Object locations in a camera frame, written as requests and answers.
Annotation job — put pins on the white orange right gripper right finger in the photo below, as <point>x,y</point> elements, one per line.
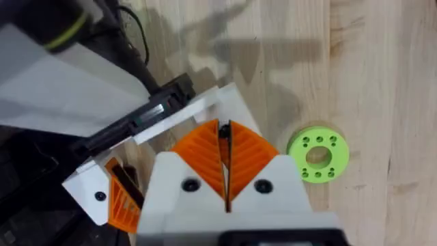
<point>273,186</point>

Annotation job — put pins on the white orange right gripper left finger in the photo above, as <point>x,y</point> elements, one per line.
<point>170,184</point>

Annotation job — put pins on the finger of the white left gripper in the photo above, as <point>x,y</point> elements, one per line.
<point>90,194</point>
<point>235,106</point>

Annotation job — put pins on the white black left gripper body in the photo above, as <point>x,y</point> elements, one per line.
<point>68,92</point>

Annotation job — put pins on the green disc with holes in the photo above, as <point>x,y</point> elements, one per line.
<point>336,153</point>

